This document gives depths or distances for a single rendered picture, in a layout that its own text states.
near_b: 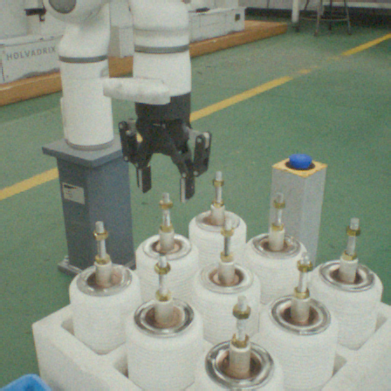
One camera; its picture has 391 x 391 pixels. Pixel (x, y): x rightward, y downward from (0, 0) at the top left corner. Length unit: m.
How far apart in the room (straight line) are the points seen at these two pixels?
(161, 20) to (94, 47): 0.39
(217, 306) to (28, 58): 2.29
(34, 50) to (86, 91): 1.84
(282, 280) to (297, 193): 0.20
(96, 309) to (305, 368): 0.27
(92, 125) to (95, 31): 0.17
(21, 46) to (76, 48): 1.80
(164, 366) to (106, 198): 0.52
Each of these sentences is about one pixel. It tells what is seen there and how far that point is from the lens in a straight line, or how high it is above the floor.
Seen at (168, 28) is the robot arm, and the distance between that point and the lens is 0.65.
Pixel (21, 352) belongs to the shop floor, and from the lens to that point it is 1.03.
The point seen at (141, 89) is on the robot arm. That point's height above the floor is 0.51.
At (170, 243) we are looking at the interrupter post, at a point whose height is 0.26.
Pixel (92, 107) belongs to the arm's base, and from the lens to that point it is 1.03.
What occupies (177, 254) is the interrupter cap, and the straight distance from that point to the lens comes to 0.77.
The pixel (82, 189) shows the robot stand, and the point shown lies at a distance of 1.07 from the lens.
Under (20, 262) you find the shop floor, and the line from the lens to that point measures 1.29.
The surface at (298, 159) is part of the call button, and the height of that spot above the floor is 0.33.
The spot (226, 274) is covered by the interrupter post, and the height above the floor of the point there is 0.26.
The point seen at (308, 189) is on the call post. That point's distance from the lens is 0.92.
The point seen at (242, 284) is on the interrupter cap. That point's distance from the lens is 0.70.
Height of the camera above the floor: 0.65
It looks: 26 degrees down
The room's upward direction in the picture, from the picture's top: straight up
